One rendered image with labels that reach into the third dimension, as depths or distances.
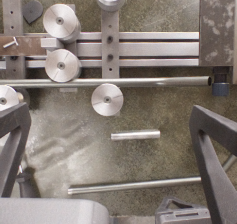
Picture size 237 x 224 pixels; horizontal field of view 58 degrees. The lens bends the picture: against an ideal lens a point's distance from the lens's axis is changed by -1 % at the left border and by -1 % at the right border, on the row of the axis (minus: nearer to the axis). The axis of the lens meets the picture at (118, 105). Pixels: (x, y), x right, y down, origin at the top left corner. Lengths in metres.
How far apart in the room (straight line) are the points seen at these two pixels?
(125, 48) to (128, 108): 0.12
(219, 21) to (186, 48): 0.13
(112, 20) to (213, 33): 0.18
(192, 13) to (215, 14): 0.17
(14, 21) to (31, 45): 0.07
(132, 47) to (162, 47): 0.05
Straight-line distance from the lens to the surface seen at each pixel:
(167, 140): 0.45
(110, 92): 0.34
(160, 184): 0.47
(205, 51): 0.29
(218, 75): 0.31
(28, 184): 0.48
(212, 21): 0.30
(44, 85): 0.35
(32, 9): 0.47
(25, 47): 0.38
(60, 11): 0.36
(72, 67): 0.34
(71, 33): 0.35
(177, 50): 0.42
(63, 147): 0.45
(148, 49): 0.41
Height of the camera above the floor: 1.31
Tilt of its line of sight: 84 degrees down
